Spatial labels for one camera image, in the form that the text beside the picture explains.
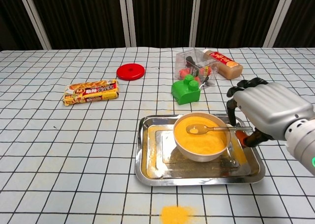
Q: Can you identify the spilled yellow powder pile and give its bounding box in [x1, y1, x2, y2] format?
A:
[159, 205, 198, 224]

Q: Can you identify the stainless steel tray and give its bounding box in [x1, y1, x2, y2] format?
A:
[134, 114, 266, 187]

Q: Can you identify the red round disc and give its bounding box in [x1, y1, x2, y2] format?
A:
[116, 63, 146, 81]

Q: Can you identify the green toy block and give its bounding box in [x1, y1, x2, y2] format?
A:
[171, 74, 202, 106]

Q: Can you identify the black and silver right hand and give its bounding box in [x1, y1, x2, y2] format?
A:
[226, 77, 315, 148]

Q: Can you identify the silver spoon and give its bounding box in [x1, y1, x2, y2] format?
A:
[186, 124, 253, 136]

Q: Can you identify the bowl of yellow powder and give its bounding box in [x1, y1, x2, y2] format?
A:
[173, 112, 231, 163]

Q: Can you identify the brown drink bottle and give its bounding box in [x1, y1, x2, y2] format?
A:
[202, 49, 244, 80]

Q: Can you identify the checkered white tablecloth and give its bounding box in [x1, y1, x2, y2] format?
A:
[0, 46, 315, 224]

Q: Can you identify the clear plastic box with toys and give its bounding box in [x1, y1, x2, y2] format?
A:
[175, 47, 221, 88]

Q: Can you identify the yellow snack package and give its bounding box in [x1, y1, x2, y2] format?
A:
[62, 79, 121, 107]

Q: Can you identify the black folding screen white frame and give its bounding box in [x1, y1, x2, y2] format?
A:
[0, 0, 315, 52]

